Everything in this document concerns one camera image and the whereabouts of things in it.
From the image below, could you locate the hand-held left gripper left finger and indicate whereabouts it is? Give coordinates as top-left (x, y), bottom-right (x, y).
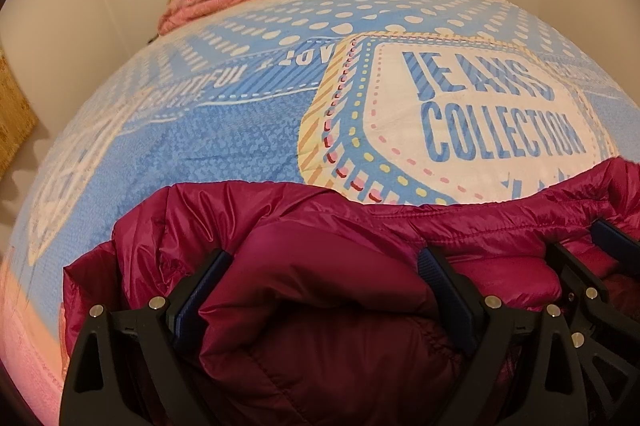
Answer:
top-left (59, 249), bottom-right (233, 426)

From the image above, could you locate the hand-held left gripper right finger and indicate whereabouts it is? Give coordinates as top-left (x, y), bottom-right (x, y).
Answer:
top-left (417, 246), bottom-right (591, 426)

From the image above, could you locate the beige floral curtain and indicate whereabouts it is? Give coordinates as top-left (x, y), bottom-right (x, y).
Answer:
top-left (0, 51), bottom-right (38, 167)

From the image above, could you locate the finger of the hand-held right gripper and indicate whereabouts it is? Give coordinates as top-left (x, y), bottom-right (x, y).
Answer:
top-left (549, 241), bottom-right (635, 426)
top-left (591, 217), bottom-right (640, 266)

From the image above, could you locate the magenta puffer jacket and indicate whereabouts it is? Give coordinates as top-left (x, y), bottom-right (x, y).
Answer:
top-left (59, 156), bottom-right (640, 426)

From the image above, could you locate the pink blue printed bedsheet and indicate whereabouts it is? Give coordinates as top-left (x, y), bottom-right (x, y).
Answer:
top-left (0, 0), bottom-right (640, 422)

